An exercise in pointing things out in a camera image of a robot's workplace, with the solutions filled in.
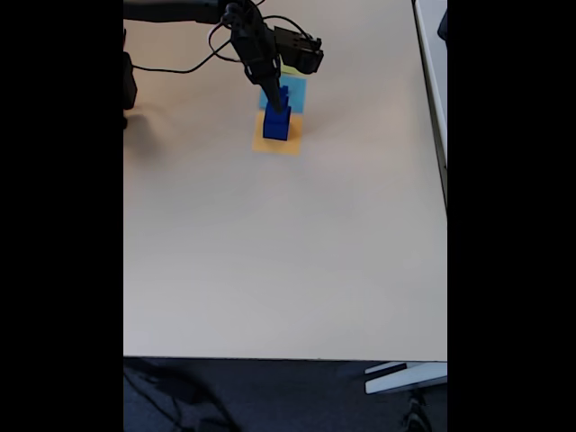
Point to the small blue cube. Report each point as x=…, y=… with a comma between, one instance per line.
x=285, y=102

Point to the light blue paper square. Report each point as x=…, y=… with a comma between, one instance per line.
x=297, y=101

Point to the green paper square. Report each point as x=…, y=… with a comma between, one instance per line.
x=288, y=70

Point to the orange paper square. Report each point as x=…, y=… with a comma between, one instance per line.
x=279, y=147

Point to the large blue cube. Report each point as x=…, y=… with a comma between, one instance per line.
x=275, y=130

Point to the white adjacent table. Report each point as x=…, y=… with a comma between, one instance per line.
x=432, y=67

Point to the dark object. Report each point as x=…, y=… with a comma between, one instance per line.
x=443, y=24

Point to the white table foot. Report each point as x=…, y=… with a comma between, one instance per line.
x=405, y=380

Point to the black camera box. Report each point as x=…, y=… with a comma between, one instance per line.
x=301, y=51

